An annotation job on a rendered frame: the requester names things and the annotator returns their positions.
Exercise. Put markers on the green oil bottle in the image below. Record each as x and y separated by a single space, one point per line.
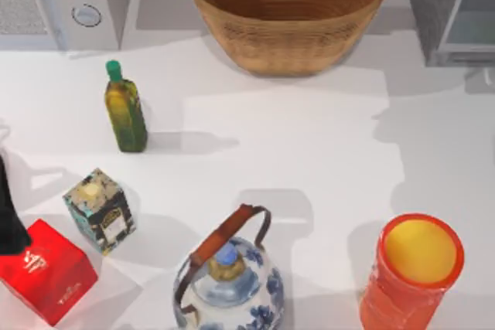
125 113

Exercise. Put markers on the brown woven basket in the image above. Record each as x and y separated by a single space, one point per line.
288 17

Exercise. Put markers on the blue and white teapot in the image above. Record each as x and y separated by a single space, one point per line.
232 287

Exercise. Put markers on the teal and cream carton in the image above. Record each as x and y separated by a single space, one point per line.
101 210

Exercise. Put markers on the round microwave knob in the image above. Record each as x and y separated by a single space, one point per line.
86 14

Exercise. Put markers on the orange cup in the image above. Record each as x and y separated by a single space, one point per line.
414 272

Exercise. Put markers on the pale microwave oven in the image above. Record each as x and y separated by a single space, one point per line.
58 5

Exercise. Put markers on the red box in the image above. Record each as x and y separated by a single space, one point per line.
46 272

